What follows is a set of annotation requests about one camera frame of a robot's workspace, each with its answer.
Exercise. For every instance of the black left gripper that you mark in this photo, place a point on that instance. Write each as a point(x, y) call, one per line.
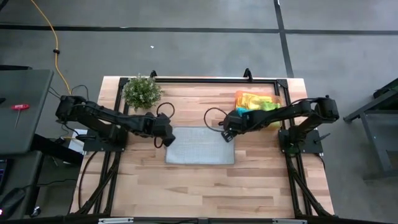
point(163, 126)

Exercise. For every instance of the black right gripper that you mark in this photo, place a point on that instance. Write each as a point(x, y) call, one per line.
point(236, 123)

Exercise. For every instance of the teal microfiber towel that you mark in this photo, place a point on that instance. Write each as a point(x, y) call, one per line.
point(242, 111)

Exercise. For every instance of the light grey microfiber towel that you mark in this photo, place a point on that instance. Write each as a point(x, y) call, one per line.
point(199, 146)

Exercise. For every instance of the yellow microfiber towel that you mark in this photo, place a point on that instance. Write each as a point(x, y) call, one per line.
point(252, 101)

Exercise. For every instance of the lime green microfiber towel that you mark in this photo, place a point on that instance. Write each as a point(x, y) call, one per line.
point(269, 106)

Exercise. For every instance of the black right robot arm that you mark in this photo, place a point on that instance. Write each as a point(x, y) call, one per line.
point(295, 109)

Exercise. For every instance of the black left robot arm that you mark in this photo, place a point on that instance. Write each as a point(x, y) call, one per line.
point(109, 116)

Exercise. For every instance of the orange translucent plastic tray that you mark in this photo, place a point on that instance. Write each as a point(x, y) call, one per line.
point(237, 93)

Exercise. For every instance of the small potted plant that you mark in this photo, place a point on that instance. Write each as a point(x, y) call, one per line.
point(141, 91)

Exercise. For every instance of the white paper sheet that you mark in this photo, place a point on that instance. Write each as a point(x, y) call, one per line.
point(74, 146)

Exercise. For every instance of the silver aluminium extrusion piece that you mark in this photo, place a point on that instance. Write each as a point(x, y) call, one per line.
point(115, 221)
point(289, 221)

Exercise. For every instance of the black metal beam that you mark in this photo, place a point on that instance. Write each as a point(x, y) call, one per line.
point(56, 149)

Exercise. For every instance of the black metal stand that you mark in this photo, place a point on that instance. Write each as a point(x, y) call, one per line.
point(373, 137)

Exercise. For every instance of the grey desk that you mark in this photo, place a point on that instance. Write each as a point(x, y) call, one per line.
point(28, 93)

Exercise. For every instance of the dark low desk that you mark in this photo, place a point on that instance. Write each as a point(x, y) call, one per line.
point(21, 168)

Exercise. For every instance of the black caster wheel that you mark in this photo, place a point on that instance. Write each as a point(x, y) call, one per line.
point(35, 212)

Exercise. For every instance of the black computer mouse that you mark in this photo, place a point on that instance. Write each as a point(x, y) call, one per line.
point(12, 200)

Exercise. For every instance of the black keyboard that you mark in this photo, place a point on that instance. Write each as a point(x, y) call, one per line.
point(2, 174)

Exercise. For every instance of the black aluminium table frame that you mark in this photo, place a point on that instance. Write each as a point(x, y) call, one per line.
point(199, 80)

